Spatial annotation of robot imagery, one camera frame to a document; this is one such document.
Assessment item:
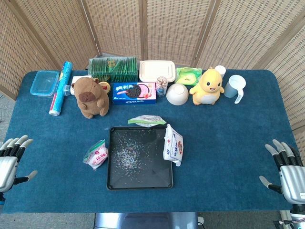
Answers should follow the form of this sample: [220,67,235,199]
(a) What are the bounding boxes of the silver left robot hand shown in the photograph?
[0,135,38,194]

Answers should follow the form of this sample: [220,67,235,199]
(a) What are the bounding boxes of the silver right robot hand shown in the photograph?
[259,139,305,204]

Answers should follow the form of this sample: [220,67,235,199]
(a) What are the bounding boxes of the dark robot base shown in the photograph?
[93,212,199,229]

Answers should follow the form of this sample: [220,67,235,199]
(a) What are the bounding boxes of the blue table mat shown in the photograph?
[1,69,299,214]

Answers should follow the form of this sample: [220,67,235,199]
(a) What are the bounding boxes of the clear blue food container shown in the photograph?
[30,70,60,98]

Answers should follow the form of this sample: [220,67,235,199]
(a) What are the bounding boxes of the cling film roll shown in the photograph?
[48,61,73,117]

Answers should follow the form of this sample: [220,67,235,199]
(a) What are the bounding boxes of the brown capybara plush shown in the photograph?
[71,77,111,120]

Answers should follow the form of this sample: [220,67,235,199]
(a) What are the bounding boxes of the flat white box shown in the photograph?
[71,75,93,85]

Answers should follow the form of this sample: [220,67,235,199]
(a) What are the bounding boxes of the scattered white rice grains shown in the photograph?
[111,130,163,170]

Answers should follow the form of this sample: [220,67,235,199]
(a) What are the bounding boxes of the yellow duck plush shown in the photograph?
[189,67,225,106]

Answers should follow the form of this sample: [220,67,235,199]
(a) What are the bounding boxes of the white blue seasoning bag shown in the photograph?
[163,124,184,167]

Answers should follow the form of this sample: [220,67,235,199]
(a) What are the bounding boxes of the round yellow red tin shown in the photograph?
[98,81,112,94]

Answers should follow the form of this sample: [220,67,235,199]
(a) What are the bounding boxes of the white paper cup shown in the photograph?
[214,65,227,80]

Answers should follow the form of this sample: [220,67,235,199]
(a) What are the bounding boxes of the black square tray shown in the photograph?
[106,126,174,191]

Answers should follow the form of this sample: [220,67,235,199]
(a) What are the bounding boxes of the green tea bag box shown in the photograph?
[88,56,139,83]

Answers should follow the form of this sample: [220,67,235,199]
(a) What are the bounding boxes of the beige upturned bowl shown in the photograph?
[165,83,190,106]

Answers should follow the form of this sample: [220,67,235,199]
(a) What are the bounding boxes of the green white corn starch bag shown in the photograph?
[127,114,167,128]

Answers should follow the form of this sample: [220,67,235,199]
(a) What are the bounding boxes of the blue Oreo box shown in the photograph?
[112,82,158,105]

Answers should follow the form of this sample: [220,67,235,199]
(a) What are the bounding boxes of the green snack bag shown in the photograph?
[174,67,203,86]

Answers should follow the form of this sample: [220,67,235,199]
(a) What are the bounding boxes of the clear snack jar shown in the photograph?
[155,76,168,97]

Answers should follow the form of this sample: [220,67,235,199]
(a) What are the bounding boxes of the beige lidded lunch box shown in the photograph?
[139,60,176,83]

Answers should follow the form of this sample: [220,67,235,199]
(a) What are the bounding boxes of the wicker folding screen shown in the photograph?
[0,0,305,165]

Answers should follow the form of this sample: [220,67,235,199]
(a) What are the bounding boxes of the light blue handled mug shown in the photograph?
[224,74,247,104]

